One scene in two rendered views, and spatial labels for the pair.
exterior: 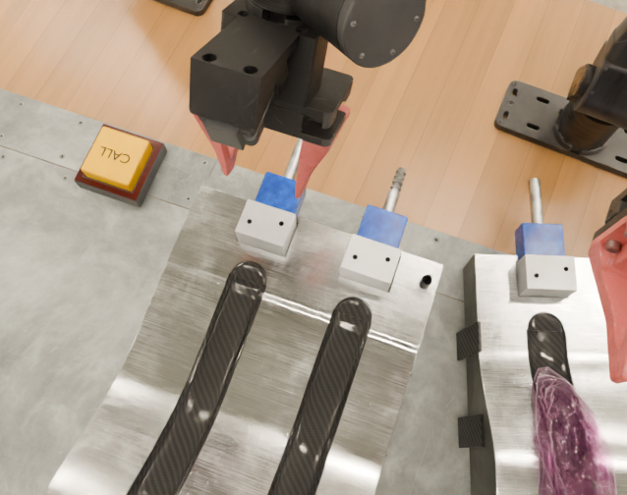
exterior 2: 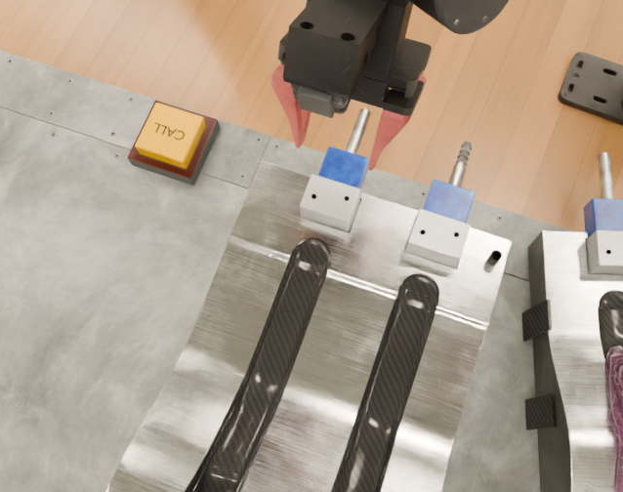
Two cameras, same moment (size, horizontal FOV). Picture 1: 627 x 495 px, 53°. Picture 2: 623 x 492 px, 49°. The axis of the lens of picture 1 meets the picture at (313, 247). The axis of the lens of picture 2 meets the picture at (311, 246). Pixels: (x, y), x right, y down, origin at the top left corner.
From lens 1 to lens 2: 0.06 m
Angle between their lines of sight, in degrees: 2
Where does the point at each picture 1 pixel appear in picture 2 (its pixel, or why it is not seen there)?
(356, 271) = (424, 246)
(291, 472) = (360, 449)
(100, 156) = (154, 133)
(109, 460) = (180, 433)
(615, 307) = not seen: outside the picture
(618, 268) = not seen: outside the picture
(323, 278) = (389, 254)
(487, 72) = (551, 43)
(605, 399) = not seen: outside the picture
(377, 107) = (436, 81)
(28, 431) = (87, 410)
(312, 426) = (379, 404)
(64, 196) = (116, 175)
